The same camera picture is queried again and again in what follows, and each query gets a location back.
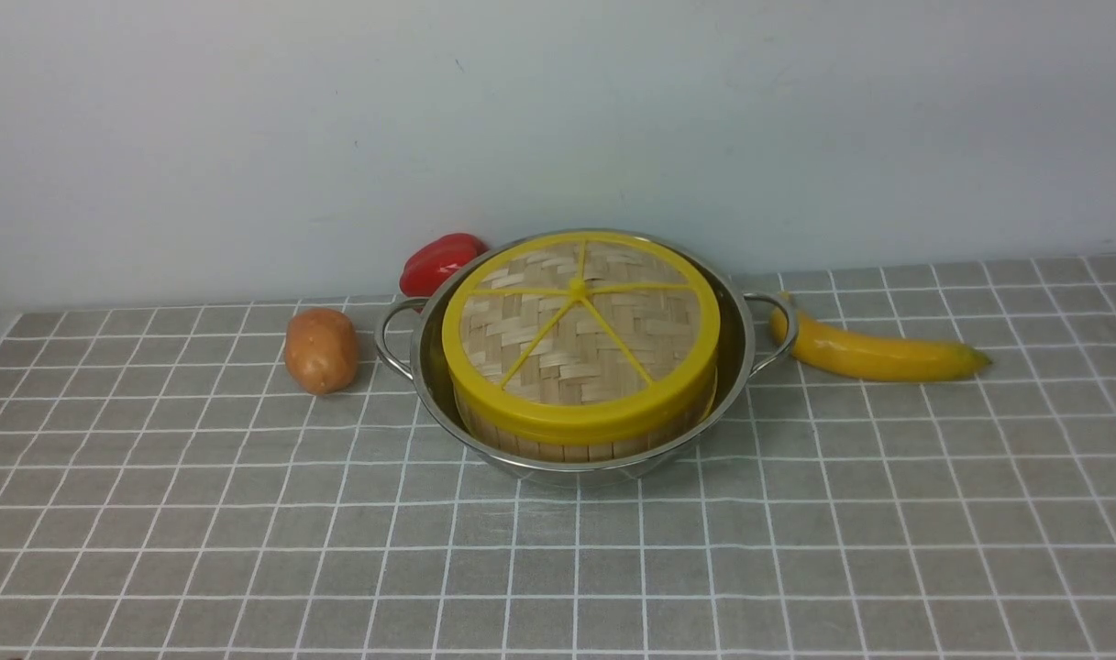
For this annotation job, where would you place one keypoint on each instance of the yellow rimmed woven bamboo lid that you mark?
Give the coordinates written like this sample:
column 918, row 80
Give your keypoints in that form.
column 581, row 318

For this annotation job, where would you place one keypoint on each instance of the yellow rimmed bamboo steamer basket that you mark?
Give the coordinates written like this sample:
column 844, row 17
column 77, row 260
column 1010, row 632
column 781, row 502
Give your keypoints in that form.
column 587, row 439

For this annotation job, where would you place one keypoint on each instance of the stainless steel pot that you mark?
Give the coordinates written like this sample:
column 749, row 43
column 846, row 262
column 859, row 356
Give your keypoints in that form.
column 757, row 330

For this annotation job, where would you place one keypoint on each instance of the red bell pepper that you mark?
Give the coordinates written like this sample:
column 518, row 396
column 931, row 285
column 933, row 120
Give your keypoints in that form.
column 432, row 265

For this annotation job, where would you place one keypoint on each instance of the brown potato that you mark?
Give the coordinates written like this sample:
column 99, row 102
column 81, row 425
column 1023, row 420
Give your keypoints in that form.
column 321, row 351

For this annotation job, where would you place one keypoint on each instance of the yellow banana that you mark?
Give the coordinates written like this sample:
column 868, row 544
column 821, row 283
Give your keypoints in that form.
column 883, row 357

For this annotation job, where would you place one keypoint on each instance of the grey checkered tablecloth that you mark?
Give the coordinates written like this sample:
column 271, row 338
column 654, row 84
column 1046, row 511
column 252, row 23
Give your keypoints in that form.
column 167, row 492

